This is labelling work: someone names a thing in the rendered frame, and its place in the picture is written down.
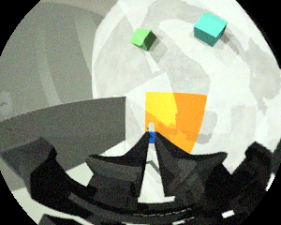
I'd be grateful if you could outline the small cyan cube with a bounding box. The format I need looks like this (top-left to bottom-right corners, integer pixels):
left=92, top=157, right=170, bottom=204
left=193, top=12, right=228, bottom=46

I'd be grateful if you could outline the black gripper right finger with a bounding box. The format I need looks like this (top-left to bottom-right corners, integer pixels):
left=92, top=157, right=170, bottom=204
left=155, top=131, right=228, bottom=198

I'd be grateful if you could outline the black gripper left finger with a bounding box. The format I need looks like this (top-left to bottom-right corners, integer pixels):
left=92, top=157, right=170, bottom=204
left=84, top=130, right=149, bottom=198

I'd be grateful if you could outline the small light green block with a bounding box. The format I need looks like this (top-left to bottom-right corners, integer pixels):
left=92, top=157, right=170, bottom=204
left=129, top=29, right=156, bottom=52

